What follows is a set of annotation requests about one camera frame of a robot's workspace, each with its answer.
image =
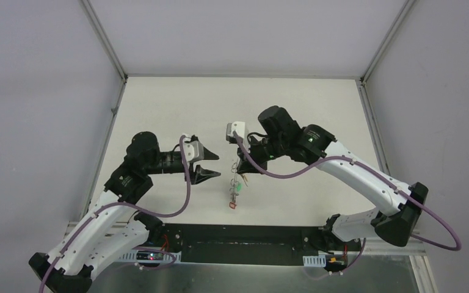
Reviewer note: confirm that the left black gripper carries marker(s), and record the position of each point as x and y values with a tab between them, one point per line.
193	162

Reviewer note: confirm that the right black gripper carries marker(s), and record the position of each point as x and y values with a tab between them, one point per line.
245	164

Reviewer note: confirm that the perforated metal ring plate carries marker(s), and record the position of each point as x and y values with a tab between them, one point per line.
236	179

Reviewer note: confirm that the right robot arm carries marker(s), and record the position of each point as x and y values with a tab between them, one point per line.
397	204

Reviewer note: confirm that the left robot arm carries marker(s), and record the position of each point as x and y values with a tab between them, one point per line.
116	224

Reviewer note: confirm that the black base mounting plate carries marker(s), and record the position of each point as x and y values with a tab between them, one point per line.
250	245

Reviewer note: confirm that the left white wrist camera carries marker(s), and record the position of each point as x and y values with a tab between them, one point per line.
193	149

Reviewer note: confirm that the white slotted cable duct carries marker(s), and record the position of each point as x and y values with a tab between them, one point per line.
150	257

